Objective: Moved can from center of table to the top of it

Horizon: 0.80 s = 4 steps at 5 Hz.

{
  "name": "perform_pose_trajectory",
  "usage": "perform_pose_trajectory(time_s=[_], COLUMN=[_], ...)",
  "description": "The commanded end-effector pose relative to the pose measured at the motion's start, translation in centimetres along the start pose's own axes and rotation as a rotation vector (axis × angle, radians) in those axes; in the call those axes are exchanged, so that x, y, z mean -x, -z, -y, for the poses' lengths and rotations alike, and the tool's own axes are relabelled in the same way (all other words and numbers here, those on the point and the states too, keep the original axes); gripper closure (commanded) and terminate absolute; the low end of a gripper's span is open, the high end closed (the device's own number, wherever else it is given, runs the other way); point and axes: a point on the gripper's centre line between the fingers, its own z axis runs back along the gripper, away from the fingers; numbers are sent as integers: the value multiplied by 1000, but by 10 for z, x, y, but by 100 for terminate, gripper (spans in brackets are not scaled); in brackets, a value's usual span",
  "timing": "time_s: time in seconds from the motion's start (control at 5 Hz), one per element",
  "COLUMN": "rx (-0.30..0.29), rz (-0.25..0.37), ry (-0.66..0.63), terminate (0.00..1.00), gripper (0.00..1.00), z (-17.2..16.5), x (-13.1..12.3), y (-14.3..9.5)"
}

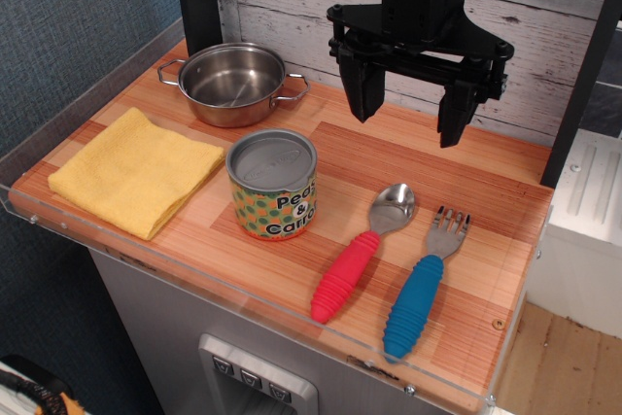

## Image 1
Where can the peas and carrots toy can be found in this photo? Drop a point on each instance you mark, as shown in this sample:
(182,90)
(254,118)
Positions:
(273,175)

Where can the folded yellow cloth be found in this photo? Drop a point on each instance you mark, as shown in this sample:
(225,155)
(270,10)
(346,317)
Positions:
(136,175)

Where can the red handled spoon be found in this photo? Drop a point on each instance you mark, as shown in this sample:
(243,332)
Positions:
(391,210)

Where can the blue handled fork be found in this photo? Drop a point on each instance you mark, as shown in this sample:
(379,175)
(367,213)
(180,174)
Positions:
(410,312)

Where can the white cabinet on right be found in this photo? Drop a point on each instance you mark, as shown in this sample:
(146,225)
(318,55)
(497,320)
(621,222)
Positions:
(577,270)

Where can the clear acrylic counter guard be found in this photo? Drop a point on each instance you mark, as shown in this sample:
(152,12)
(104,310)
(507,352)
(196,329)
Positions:
(492,177)

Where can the grey toy fridge cabinet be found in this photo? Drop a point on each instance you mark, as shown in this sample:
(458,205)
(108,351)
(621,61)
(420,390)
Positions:
(204,359)

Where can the small stainless steel pot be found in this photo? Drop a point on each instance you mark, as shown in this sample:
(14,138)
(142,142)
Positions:
(235,84)

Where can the black right frame post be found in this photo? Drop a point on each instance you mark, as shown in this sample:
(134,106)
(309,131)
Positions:
(579,98)

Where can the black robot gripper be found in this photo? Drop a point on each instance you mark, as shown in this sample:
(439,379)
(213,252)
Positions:
(427,40)

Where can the black orange object bottom left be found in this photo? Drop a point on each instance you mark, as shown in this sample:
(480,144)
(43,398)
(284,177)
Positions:
(27,388)

